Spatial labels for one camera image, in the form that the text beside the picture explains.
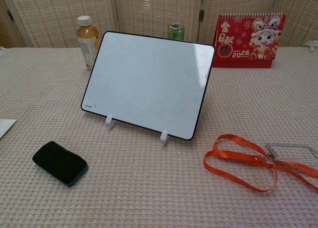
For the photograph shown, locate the white plastic board stand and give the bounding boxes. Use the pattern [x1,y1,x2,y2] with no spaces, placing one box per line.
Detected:
[105,115,171,147]

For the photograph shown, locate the black eraser block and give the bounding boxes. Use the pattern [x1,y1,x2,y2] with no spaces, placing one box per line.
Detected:
[32,140,88,188]

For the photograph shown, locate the red 2026 desk calendar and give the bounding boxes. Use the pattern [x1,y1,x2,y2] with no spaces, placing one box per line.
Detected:
[213,12,287,69]

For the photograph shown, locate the orange lanyard strap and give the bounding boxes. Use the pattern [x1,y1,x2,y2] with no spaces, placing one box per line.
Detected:
[203,134,318,192]

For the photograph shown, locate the white crumpled cloth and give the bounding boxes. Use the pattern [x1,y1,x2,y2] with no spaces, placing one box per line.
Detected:
[305,40,318,54]

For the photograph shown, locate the yellow tea bottle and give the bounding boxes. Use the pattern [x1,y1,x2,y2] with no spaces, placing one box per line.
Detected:
[76,15,102,71]

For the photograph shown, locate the green drink can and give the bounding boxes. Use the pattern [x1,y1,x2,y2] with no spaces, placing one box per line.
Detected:
[167,22,185,40]

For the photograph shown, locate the white board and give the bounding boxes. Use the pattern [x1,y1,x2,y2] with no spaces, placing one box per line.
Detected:
[80,31,216,141]

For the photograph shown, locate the clear badge holder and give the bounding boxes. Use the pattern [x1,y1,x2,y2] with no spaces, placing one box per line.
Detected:
[265,142,318,164]

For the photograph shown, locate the cream waffle tablecloth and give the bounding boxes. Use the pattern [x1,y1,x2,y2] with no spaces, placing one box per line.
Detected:
[0,46,318,228]

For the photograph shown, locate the white paper sheet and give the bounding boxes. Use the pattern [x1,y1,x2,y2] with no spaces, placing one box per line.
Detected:
[0,118,17,140]

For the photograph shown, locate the woven folding screen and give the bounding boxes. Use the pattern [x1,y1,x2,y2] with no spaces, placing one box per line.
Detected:
[0,0,318,49]

